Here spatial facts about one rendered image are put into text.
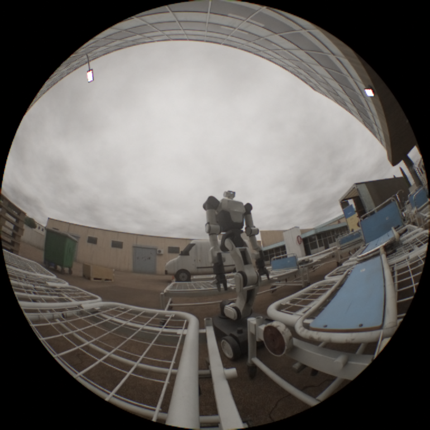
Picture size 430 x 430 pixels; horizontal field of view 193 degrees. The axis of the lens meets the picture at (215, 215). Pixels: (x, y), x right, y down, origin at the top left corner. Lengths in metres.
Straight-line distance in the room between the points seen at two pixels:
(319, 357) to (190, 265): 6.97
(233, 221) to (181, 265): 6.09
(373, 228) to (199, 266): 7.06
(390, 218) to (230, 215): 2.19
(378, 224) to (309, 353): 2.03
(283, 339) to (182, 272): 6.78
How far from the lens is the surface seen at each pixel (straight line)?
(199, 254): 7.26
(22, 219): 3.49
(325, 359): 0.40
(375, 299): 0.45
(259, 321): 0.58
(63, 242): 5.37
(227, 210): 1.16
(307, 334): 0.36
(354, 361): 0.38
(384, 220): 2.26
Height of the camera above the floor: 0.72
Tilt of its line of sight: 24 degrees up
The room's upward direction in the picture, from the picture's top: 5 degrees counter-clockwise
